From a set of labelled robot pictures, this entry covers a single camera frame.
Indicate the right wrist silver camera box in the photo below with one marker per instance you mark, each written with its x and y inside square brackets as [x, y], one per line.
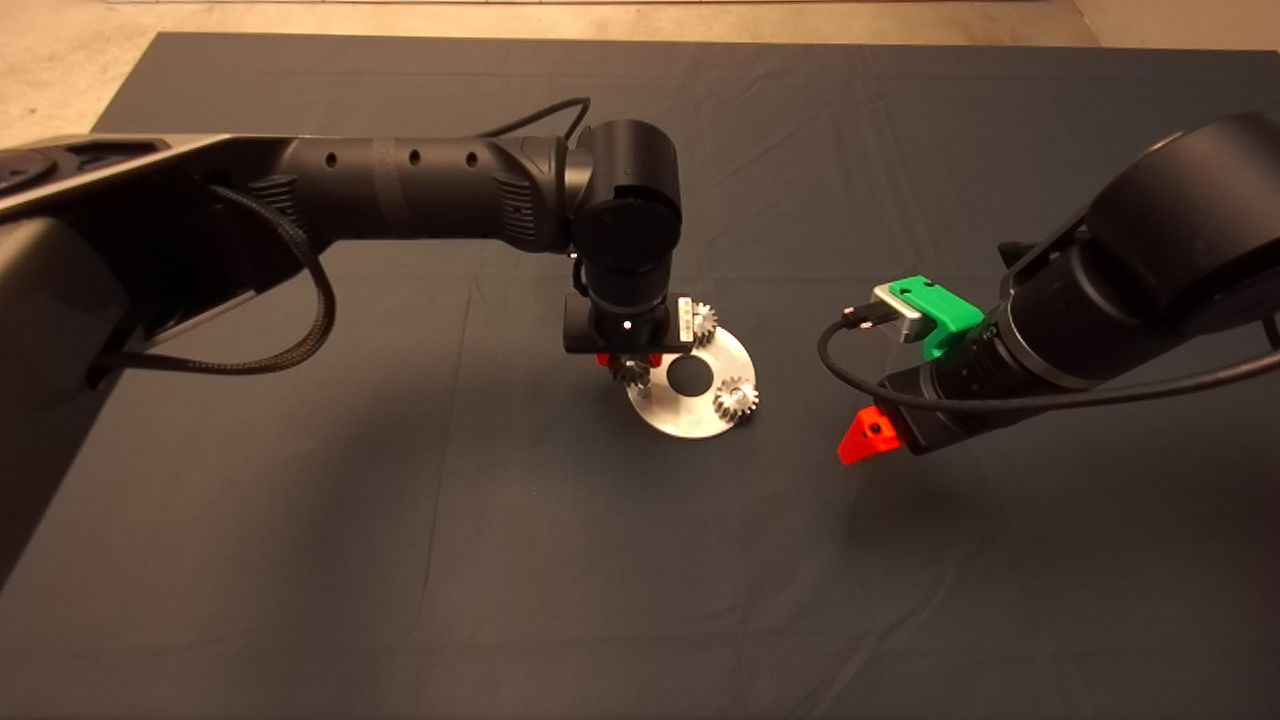
[897, 308]

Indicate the small steel planetary gear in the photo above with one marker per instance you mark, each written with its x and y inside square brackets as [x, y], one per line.
[704, 322]
[736, 398]
[632, 372]

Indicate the dark table cloth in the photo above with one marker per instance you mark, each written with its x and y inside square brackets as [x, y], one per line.
[500, 550]

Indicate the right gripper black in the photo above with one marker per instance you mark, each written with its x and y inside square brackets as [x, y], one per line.
[915, 420]

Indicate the right wrist green camera mount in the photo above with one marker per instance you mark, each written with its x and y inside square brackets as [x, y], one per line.
[945, 312]

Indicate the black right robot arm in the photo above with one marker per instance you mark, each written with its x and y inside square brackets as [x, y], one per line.
[1150, 240]

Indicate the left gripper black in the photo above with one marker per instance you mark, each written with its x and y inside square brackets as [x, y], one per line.
[625, 338]

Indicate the round metal carrier plate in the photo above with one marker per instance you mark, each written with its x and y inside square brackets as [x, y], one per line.
[680, 415]

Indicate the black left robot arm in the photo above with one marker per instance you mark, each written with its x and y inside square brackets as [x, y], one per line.
[420, 190]

